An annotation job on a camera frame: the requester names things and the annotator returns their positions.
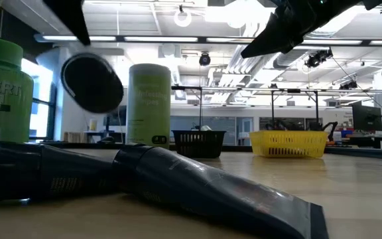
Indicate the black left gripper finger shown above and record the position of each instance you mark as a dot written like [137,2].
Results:
[75,20]
[38,16]

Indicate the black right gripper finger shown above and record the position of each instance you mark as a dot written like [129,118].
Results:
[274,44]
[282,23]

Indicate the black oval hairbrush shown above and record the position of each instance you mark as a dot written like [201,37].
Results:
[91,83]

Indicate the green Pert shampoo bottle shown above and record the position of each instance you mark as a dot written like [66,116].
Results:
[2,99]

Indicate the yellow slotted plastic basket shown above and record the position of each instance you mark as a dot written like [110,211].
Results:
[288,143]

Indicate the dark blue DSC tube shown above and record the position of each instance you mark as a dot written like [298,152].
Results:
[211,189]
[45,172]

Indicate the black ceiling spotlight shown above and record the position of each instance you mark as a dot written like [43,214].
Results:
[205,59]

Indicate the long ceiling light strip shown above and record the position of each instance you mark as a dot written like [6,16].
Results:
[161,38]

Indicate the round white ceiling lamp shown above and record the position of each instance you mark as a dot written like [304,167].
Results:
[182,18]

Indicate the yellow container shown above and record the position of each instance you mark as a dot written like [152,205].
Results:
[93,125]

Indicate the green white disinfecting wipes canister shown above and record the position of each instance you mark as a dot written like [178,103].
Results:
[149,99]

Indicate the black monitor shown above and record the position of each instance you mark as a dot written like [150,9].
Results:
[366,117]

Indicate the wooden crate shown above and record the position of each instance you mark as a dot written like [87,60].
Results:
[75,137]

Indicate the black slotted plastic basket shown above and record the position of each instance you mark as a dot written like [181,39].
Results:
[199,144]

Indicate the black ceiling camera cluster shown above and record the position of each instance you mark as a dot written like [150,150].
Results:
[317,58]

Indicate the black background rig frame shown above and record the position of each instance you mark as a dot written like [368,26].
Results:
[186,88]

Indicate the dark wall screen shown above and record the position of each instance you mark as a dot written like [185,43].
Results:
[118,116]

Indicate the window with dark frame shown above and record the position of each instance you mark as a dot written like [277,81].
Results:
[40,123]

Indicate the black aluminium table frame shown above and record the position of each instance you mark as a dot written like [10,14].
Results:
[360,152]

